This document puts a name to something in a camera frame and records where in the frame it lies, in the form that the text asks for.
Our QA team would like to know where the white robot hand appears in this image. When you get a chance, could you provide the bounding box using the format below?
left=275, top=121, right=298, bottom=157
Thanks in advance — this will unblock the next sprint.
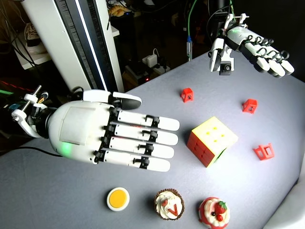
left=47, top=89, right=181, bottom=173
left=208, top=27, right=295, bottom=79

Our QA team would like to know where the multicolour puzzle cube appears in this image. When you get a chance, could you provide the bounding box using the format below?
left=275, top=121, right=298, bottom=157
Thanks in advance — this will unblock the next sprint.
left=186, top=116, right=239, bottom=168

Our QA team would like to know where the grey tablecloth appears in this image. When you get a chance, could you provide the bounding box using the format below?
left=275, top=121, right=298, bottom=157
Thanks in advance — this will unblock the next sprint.
left=0, top=49, right=305, bottom=229

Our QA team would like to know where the small red toy stool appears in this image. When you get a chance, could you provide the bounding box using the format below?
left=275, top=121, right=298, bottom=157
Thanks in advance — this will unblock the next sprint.
left=242, top=98, right=258, bottom=114
left=253, top=142, right=275, bottom=161
left=180, top=87, right=194, bottom=103

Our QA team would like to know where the yellow round button white rim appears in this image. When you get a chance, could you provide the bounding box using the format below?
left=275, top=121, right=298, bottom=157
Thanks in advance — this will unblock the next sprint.
left=106, top=187, right=131, bottom=212

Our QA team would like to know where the white power strip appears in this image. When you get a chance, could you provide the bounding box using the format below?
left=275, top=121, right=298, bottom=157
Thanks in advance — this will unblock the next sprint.
left=152, top=64, right=171, bottom=74

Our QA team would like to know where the white power adapter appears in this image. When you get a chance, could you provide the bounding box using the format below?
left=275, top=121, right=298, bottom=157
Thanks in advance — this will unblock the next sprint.
left=142, top=55, right=160, bottom=67

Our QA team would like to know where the white column with black strip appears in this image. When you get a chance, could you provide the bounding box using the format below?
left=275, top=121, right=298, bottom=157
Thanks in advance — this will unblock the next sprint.
left=20, top=0, right=125, bottom=96

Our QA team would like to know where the white sneaker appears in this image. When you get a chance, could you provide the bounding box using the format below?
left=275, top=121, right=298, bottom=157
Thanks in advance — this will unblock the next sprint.
left=23, top=22, right=48, bottom=54

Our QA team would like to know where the toy cupcake brown wrapper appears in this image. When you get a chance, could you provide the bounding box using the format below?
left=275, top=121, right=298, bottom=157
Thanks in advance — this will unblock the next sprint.
left=153, top=188, right=185, bottom=221

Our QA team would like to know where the yellow toy bread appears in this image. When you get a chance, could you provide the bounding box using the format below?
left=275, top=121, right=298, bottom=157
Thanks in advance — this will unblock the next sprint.
left=108, top=6, right=131, bottom=17

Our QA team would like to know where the toy strawberry cake red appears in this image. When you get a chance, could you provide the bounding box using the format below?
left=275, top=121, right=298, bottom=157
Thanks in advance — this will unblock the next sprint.
left=198, top=197, right=231, bottom=227

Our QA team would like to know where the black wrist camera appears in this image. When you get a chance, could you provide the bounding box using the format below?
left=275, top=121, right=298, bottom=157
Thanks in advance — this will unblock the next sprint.
left=218, top=61, right=233, bottom=76

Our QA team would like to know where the black cable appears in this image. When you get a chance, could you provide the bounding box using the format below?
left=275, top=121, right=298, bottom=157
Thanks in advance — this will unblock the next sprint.
left=14, top=146, right=64, bottom=158

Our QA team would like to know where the blue tipped cable plug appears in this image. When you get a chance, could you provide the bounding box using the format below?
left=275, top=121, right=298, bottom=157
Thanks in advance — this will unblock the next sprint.
left=186, top=35, right=193, bottom=62

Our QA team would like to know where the green cable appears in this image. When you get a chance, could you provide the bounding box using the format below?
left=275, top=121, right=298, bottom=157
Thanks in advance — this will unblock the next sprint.
left=187, top=0, right=198, bottom=39

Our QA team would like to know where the red braided cable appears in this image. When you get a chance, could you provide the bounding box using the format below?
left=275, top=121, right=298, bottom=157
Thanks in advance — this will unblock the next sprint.
left=0, top=80, right=34, bottom=93

